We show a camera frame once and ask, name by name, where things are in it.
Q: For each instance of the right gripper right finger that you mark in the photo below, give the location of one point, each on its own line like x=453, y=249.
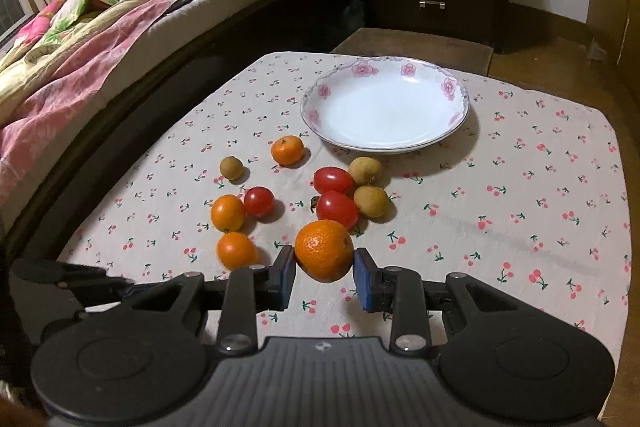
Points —
x=398, y=292

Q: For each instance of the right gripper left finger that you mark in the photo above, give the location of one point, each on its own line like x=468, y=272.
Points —
x=248, y=292

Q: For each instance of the orange kumquat with stem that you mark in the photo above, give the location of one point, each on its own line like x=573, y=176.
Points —
x=228, y=213

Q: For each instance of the large textured orange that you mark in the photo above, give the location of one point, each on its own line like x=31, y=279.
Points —
x=324, y=250

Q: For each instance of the red cherry tomato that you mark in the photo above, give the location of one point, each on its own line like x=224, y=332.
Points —
x=337, y=207
x=259, y=202
x=333, y=179

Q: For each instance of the brown longan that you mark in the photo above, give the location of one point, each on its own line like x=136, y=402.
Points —
x=372, y=201
x=365, y=170
x=231, y=168

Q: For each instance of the small mandarin with green stem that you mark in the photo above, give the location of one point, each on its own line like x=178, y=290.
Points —
x=288, y=150

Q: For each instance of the cherry print tablecloth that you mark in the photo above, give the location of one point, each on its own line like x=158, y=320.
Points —
x=433, y=171

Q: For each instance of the white floral oval plate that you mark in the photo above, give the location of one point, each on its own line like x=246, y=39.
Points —
x=385, y=105

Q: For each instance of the pink floral blanket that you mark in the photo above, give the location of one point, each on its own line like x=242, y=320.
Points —
x=72, y=60

